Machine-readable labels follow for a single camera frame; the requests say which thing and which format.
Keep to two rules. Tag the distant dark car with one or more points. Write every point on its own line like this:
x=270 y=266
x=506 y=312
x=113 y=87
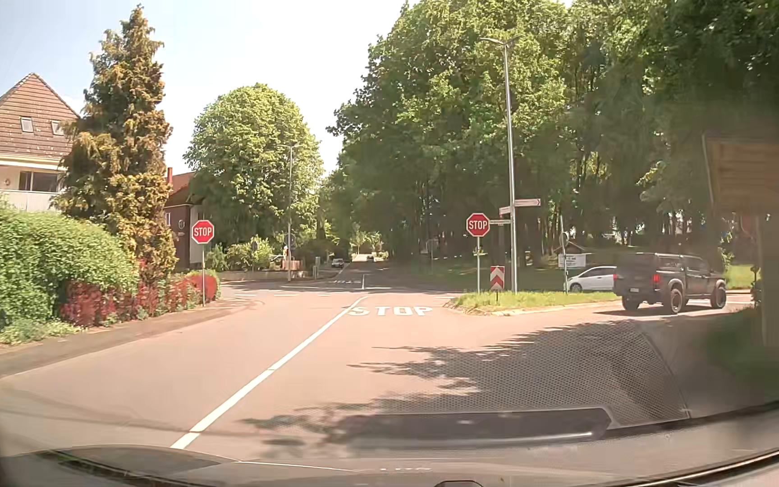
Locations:
x=338 y=262

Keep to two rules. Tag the grass verge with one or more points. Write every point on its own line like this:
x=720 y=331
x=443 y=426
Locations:
x=470 y=274

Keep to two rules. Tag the red stop sign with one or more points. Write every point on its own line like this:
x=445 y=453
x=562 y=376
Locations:
x=203 y=232
x=477 y=225

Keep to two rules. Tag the red white chevron marker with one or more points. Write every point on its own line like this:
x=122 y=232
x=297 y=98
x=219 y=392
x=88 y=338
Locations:
x=497 y=278

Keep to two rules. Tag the grey asphalt road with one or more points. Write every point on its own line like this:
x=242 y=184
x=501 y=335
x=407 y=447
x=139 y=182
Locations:
x=376 y=358

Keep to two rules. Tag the road markings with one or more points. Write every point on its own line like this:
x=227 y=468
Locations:
x=308 y=339

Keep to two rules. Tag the grass traffic island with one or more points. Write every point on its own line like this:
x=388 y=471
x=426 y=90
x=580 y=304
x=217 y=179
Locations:
x=531 y=299

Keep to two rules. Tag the round green tree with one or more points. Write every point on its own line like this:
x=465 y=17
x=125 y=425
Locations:
x=254 y=169

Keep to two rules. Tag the white information board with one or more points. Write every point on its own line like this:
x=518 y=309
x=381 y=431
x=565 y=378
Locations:
x=572 y=260

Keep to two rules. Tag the white car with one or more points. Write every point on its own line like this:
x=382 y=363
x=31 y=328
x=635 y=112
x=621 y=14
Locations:
x=592 y=279

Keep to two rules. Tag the red brick building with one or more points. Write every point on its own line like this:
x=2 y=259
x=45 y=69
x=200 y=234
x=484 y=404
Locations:
x=183 y=220

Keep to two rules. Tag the row of large trees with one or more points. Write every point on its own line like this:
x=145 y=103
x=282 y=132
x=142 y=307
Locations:
x=565 y=122

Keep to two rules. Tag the car's own bonnet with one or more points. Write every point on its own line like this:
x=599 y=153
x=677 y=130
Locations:
x=389 y=467

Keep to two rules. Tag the red leaved hedge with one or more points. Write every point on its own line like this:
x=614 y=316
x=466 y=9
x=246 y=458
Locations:
x=139 y=297

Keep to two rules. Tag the dark grey pickup truck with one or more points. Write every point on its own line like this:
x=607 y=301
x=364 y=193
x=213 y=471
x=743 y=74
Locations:
x=667 y=278

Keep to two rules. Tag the tall conifer tree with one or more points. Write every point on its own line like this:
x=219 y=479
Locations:
x=122 y=149

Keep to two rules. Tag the grey pavement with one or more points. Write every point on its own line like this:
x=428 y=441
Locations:
x=92 y=341

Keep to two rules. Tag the green hedge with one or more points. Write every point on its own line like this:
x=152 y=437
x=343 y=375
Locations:
x=17 y=264

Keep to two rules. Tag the white house brown tiled roof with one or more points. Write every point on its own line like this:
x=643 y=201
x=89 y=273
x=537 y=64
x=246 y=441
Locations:
x=14 y=145

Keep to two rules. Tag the tall grey lamp post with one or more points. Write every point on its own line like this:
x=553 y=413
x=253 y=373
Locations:
x=511 y=169

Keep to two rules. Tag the brown sign board on post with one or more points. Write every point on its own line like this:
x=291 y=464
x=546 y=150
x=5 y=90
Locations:
x=754 y=176

